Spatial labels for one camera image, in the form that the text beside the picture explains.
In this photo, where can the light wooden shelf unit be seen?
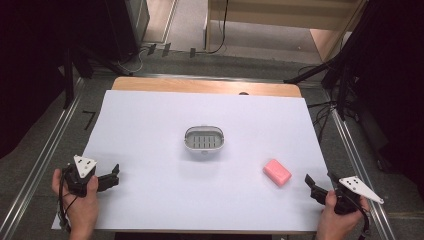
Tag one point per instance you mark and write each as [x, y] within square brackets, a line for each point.
[266, 20]

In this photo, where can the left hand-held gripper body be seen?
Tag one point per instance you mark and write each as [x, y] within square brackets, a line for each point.
[78, 181]

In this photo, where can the white paper sheet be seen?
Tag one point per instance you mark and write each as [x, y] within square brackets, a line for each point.
[186, 186]

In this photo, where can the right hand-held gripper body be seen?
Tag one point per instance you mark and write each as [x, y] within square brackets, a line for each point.
[353, 193]

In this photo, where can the black stand leg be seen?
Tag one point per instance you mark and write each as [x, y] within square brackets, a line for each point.
[313, 73]

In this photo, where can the metal floor rail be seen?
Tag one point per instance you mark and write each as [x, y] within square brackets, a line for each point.
[360, 173]
[36, 166]

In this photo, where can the pink soap bar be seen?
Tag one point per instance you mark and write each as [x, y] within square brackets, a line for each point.
[277, 172]

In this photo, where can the black curtain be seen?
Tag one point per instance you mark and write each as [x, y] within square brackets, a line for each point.
[393, 83]
[30, 66]

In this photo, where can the person's right hand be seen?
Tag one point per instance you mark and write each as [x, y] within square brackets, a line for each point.
[336, 221]

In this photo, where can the person's left hand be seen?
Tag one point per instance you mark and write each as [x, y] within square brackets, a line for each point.
[81, 210]

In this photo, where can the grey soap dish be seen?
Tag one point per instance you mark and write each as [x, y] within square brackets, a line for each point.
[204, 140]

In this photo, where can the wooden table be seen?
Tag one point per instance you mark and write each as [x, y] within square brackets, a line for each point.
[200, 86]

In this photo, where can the black tape mark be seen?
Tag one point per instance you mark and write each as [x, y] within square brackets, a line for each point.
[89, 119]

